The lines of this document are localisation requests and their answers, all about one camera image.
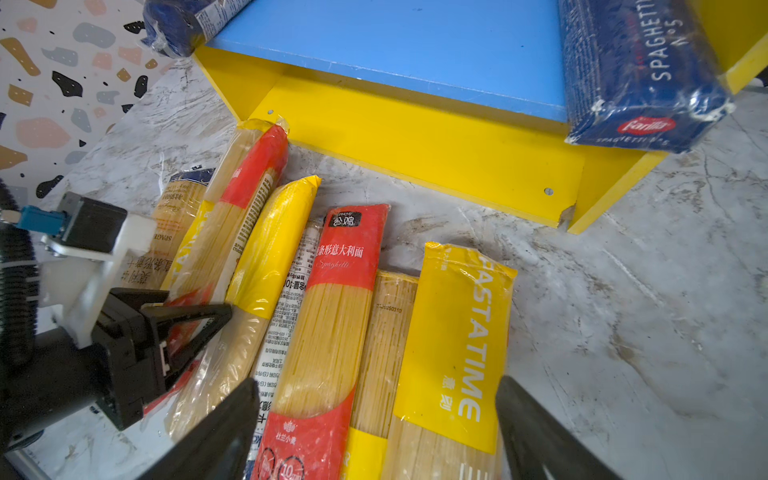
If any dark blue Anko pasta bag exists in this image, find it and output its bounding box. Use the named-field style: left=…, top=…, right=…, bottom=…
left=141, top=0, right=251, bottom=59

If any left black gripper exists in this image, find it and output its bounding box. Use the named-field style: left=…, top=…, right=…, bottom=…
left=1, top=288, right=233, bottom=450

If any black corrugated cable hose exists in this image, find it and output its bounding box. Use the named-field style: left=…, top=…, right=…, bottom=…
left=0, top=179, right=40, bottom=370

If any yellow Pastatime bag left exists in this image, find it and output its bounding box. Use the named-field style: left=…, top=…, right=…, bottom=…
left=160, top=200, right=214, bottom=290

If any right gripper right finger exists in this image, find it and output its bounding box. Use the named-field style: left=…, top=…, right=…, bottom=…
left=495, top=375, right=618, bottom=479

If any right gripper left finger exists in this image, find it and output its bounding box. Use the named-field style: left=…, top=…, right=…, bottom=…
left=141, top=378, right=260, bottom=479

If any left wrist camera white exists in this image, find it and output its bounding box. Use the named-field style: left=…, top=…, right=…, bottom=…
left=1, top=192, right=157, bottom=349

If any yellow shelf with coloured boards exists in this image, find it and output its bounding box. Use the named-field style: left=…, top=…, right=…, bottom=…
left=195, top=1, right=767, bottom=233

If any yellow Pastatime bag right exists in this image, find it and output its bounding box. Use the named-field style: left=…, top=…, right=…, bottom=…
left=381, top=242, right=517, bottom=479

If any yellow pastatime bag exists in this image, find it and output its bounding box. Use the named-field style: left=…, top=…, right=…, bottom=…
left=381, top=242, right=517, bottom=479
left=160, top=200, right=214, bottom=290

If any blue Barilla spaghetti pack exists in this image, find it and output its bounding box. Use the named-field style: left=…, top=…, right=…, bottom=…
left=558, top=0, right=735, bottom=154

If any yellow top spaghetti bag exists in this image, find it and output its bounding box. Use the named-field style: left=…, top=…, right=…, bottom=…
left=165, top=175, right=322, bottom=442

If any yellow end spaghetti bag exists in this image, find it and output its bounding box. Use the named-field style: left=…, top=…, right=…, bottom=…
left=341, top=271, right=418, bottom=479

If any red black-label spaghetti bag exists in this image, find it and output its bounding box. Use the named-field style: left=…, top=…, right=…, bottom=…
left=143, top=118, right=290, bottom=415

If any white label noodle bag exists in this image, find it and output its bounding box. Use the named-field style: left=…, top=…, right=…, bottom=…
left=243, top=220, right=322, bottom=479

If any blue starry pasta bag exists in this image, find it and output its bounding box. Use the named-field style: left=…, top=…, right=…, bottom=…
left=118, top=168, right=215, bottom=290

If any red spaghetti bag centre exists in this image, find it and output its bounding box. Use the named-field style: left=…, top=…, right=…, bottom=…
left=251, top=204, right=390, bottom=479

